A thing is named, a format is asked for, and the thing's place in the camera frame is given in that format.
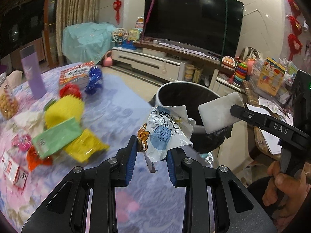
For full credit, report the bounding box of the red white book box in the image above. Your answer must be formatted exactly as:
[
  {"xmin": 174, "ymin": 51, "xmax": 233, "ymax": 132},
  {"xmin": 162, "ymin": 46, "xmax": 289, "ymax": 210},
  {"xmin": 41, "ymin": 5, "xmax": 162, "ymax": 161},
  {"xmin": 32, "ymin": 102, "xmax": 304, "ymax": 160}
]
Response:
[{"xmin": 59, "ymin": 62, "xmax": 95, "ymax": 90}]

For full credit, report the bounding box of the purple tumbler bottle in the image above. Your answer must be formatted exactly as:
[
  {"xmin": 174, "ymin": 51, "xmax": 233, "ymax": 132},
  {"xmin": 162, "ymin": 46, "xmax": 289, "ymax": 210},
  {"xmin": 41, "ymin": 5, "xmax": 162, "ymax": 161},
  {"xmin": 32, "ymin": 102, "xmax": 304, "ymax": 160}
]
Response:
[{"xmin": 19, "ymin": 45, "xmax": 47, "ymax": 99}]

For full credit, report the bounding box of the rainbow stacking ring toy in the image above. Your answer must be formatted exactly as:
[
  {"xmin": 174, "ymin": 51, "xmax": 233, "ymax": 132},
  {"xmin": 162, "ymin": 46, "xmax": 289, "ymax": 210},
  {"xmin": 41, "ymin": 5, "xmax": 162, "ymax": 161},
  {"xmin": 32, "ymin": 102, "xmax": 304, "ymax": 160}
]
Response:
[{"xmin": 232, "ymin": 63, "xmax": 247, "ymax": 87}]

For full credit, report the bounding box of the white TV cabinet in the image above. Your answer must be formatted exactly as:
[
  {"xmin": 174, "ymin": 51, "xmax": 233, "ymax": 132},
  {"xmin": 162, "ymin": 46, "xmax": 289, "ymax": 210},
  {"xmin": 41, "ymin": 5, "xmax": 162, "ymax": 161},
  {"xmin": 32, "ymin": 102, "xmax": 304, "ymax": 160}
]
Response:
[{"xmin": 112, "ymin": 47, "xmax": 244, "ymax": 96}]

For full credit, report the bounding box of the white trash bin black liner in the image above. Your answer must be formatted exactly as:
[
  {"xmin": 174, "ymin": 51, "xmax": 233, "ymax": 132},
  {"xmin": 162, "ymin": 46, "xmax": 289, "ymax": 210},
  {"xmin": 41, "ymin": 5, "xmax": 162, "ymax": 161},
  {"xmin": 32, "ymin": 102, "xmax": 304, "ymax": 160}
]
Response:
[{"xmin": 149, "ymin": 82, "xmax": 233, "ymax": 154}]

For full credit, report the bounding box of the colourful children's book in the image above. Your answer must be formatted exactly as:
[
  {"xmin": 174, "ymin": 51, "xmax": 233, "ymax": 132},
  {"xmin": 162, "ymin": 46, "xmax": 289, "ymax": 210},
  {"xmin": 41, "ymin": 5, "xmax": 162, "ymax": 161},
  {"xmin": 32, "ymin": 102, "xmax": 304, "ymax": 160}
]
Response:
[{"xmin": 257, "ymin": 57, "xmax": 285, "ymax": 96}]

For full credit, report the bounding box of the white foam piece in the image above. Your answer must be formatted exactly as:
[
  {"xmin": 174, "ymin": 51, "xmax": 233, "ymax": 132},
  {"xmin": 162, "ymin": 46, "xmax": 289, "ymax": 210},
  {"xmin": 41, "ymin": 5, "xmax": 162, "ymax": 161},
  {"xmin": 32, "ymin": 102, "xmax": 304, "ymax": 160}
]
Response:
[{"xmin": 198, "ymin": 92, "xmax": 244, "ymax": 134}]

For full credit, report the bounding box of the red snack bag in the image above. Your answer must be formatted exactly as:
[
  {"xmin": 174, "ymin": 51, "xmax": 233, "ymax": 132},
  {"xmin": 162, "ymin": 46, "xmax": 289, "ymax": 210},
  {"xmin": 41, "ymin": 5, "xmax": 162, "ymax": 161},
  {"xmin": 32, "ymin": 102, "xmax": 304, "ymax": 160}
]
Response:
[{"xmin": 59, "ymin": 83, "xmax": 82, "ymax": 99}]

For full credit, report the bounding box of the blue plastic toy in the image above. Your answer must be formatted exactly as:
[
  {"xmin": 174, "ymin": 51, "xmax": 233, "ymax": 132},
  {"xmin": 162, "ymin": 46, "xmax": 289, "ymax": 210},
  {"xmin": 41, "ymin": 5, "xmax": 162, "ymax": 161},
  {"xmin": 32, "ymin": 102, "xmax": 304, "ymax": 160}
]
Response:
[{"xmin": 84, "ymin": 66, "xmax": 103, "ymax": 95}]

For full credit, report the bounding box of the red white small carton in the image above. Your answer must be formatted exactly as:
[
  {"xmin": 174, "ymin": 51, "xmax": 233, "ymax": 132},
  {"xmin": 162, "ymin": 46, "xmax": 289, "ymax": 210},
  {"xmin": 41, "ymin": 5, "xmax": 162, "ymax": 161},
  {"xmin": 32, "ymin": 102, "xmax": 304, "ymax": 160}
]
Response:
[{"xmin": 1, "ymin": 151, "xmax": 28, "ymax": 189}]

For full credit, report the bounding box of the crumpled white tissue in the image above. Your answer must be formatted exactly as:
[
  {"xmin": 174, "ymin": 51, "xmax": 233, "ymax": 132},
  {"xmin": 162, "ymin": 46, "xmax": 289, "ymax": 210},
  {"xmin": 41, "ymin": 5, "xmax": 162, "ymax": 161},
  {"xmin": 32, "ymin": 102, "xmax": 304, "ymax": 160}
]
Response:
[{"xmin": 6, "ymin": 111, "xmax": 45, "ymax": 138}]

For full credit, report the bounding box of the white blue snack wrapper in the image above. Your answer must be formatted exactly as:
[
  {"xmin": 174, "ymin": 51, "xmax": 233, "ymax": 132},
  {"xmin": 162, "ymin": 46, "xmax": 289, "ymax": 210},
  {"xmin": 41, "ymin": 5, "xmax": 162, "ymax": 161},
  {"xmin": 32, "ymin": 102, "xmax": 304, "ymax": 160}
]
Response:
[{"xmin": 137, "ymin": 105, "xmax": 196, "ymax": 173}]

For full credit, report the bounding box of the green packet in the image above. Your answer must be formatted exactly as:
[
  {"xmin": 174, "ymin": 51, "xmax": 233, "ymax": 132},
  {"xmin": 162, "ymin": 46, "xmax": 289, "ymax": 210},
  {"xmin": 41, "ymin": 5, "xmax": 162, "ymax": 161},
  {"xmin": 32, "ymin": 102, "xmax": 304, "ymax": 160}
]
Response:
[{"xmin": 32, "ymin": 117, "xmax": 82, "ymax": 159}]

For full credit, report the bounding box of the ferris wheel toy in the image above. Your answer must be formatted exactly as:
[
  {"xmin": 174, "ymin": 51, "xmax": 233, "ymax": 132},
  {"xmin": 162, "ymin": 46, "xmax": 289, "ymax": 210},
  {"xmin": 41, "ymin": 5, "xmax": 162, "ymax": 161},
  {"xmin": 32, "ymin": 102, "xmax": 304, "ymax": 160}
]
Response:
[{"xmin": 112, "ymin": 28, "xmax": 128, "ymax": 46}]

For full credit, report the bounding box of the floral tablecloth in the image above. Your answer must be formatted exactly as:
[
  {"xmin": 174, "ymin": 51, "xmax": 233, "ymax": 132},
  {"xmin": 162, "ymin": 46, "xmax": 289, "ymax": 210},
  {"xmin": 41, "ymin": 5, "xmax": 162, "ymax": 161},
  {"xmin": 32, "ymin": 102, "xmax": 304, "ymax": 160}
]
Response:
[{"xmin": 1, "ymin": 67, "xmax": 185, "ymax": 232}]

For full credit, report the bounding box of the person's right hand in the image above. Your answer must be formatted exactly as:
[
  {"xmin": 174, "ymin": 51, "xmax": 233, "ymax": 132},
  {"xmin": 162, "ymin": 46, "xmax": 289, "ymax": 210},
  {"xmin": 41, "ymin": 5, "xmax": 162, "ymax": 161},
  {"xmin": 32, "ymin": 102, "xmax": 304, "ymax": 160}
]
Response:
[{"xmin": 263, "ymin": 161, "xmax": 310, "ymax": 232}]

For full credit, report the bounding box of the yellow foam fruit net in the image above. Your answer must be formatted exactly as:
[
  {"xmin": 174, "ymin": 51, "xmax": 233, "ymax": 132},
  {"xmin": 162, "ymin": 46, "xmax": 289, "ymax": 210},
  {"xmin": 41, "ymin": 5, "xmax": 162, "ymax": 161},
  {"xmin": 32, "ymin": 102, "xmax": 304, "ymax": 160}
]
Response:
[{"xmin": 44, "ymin": 95, "xmax": 84, "ymax": 128}]

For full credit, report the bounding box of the yellow snack wrapper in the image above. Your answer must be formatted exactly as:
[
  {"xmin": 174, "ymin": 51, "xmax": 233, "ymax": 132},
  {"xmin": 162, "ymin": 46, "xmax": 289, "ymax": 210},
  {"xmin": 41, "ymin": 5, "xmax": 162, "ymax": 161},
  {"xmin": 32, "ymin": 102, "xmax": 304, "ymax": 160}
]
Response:
[{"xmin": 63, "ymin": 129, "xmax": 109, "ymax": 163}]

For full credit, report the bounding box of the orange wrapper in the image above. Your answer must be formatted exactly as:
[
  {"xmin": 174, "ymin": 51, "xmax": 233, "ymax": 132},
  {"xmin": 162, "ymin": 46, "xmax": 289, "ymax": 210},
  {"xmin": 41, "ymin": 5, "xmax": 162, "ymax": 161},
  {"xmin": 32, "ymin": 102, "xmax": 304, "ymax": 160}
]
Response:
[{"xmin": 26, "ymin": 146, "xmax": 53, "ymax": 171}]

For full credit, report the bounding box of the teal cloth covered furniture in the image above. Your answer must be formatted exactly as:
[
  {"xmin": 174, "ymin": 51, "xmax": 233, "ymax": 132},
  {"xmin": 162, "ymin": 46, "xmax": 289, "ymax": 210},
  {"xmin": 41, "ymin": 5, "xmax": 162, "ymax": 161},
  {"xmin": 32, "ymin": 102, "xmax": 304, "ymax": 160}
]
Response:
[{"xmin": 62, "ymin": 22, "xmax": 116, "ymax": 64}]

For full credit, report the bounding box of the pink kettlebell toy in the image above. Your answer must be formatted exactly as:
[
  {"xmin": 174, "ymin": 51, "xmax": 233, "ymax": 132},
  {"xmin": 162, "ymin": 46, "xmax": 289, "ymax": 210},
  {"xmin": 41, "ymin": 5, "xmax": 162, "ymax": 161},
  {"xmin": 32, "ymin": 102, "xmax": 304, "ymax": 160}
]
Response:
[{"xmin": 102, "ymin": 50, "xmax": 113, "ymax": 67}]

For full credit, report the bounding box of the black flat screen television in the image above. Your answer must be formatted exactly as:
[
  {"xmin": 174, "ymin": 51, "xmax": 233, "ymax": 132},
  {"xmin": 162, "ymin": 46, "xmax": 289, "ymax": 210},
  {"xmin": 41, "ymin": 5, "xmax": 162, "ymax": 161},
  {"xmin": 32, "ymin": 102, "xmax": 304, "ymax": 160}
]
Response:
[{"xmin": 144, "ymin": 0, "xmax": 244, "ymax": 57}]

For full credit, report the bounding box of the clear jar of snacks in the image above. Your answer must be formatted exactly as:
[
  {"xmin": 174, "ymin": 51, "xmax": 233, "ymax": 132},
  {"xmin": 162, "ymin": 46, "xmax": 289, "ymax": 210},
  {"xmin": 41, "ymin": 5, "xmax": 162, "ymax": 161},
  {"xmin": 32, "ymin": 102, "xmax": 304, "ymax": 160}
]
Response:
[{"xmin": 1, "ymin": 84, "xmax": 19, "ymax": 120}]

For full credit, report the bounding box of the beige curtain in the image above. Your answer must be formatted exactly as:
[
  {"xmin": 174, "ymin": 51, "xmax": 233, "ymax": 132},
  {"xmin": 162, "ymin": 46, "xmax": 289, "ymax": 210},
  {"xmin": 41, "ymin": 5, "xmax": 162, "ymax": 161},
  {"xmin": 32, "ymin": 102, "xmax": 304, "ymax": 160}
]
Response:
[{"xmin": 56, "ymin": 0, "xmax": 96, "ymax": 66}]

